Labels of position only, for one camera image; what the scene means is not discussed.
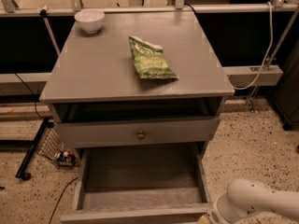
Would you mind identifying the grey drawer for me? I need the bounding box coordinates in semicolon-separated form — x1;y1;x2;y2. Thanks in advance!
61;144;211;224
55;117;220;148

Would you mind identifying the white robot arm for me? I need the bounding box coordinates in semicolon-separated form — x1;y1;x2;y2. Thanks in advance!
196;178;299;224

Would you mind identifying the grey top drawer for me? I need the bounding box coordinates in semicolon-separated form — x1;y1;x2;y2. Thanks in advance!
55;117;220;148

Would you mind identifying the grey wooden drawer cabinet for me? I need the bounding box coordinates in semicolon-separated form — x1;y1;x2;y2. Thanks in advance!
39;10;235;161

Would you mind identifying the dark side cabinet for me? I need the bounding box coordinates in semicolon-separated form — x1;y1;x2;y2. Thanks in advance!
270;41;299;131

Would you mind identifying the green chip bag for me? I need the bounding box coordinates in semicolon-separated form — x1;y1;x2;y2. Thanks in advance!
129;35;178;80

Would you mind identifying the black metal bar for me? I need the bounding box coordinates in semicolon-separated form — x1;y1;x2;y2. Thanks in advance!
15;118;50;180

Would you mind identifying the white ceramic bowl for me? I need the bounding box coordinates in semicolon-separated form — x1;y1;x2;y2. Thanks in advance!
75;8;105;34

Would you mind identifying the black floor cable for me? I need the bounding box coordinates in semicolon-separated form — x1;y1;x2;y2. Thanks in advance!
48;176;79;224

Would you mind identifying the wire mesh basket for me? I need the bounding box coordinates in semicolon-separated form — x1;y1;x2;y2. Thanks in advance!
37;128;78;167

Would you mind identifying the white cable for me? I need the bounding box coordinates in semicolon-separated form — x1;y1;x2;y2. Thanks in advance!
232;1;275;91

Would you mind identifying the grey metal rail frame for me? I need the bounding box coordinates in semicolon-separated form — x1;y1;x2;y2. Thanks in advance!
0;0;299;17

